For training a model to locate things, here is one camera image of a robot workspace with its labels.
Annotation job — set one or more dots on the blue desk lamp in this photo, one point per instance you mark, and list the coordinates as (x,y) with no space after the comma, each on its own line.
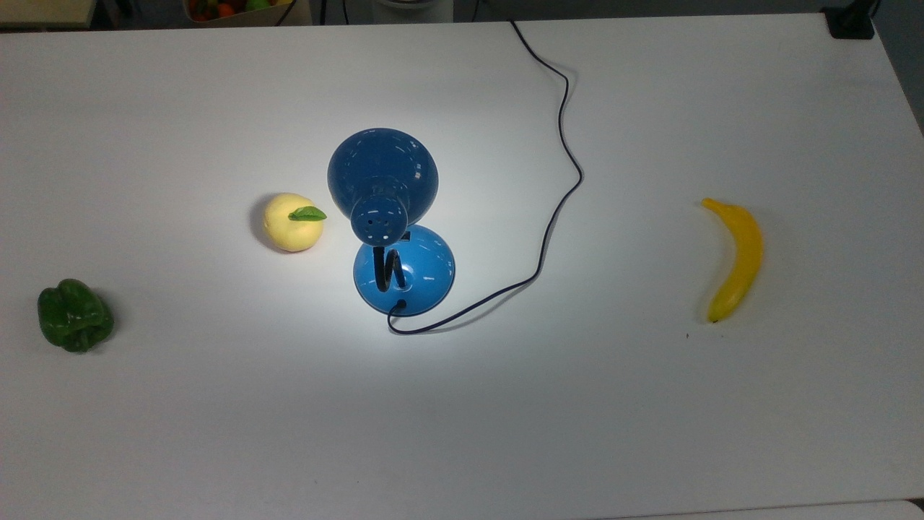
(382,173)

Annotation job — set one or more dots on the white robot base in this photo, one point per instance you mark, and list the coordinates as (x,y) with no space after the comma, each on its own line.
(413,9)

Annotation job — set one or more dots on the yellow peach with green leaf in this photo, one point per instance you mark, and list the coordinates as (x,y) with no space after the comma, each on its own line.
(289,230)

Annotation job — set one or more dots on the yellow banana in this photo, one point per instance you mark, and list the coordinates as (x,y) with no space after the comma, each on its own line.
(743,253)

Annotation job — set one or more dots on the basket of toy fruit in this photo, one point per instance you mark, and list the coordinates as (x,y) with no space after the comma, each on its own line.
(231,10)

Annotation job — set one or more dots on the green bell pepper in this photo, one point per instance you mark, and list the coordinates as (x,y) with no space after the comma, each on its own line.
(72,318)

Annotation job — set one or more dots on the beige side table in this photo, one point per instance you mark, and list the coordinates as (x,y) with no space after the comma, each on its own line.
(43,11)

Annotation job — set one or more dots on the black camera pole with clamp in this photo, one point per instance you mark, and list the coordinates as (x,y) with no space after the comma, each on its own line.
(850,22)

